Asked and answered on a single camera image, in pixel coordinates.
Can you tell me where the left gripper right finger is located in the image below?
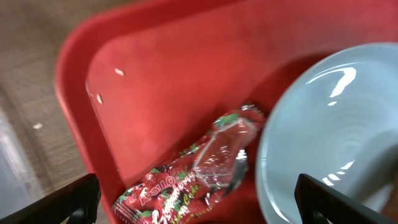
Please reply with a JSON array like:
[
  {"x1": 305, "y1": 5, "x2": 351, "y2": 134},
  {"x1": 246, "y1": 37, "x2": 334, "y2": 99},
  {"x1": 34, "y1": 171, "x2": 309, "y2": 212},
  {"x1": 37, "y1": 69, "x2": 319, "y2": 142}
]
[{"x1": 294, "y1": 174, "x2": 397, "y2": 224}]

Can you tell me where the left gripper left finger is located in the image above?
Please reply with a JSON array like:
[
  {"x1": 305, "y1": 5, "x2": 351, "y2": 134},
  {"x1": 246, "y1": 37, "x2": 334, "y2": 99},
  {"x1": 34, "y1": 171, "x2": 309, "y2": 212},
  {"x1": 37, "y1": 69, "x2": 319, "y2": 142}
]
[{"x1": 1, "y1": 173, "x2": 101, "y2": 224}]

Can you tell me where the light blue plate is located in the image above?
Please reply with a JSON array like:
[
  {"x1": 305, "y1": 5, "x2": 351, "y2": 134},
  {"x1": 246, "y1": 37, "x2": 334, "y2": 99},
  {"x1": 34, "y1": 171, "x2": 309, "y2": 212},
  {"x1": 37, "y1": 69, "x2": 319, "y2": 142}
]
[{"x1": 256, "y1": 43, "x2": 397, "y2": 223}]

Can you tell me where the red snack wrapper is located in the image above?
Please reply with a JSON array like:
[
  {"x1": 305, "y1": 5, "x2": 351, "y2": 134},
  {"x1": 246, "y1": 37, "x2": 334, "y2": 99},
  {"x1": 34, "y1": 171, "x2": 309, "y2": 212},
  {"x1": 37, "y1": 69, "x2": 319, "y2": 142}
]
[{"x1": 113, "y1": 105, "x2": 265, "y2": 224}]

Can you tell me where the clear plastic bin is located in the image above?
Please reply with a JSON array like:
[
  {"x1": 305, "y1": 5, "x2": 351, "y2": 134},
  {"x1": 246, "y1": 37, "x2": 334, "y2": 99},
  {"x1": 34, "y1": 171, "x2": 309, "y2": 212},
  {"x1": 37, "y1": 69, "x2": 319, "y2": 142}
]
[{"x1": 0, "y1": 111, "x2": 44, "y2": 218}]

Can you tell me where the red serving tray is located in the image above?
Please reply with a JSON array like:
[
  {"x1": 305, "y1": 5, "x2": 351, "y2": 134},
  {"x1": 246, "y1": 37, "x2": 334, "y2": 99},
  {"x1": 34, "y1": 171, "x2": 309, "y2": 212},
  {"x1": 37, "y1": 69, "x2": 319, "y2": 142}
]
[{"x1": 55, "y1": 0, "x2": 397, "y2": 223}]

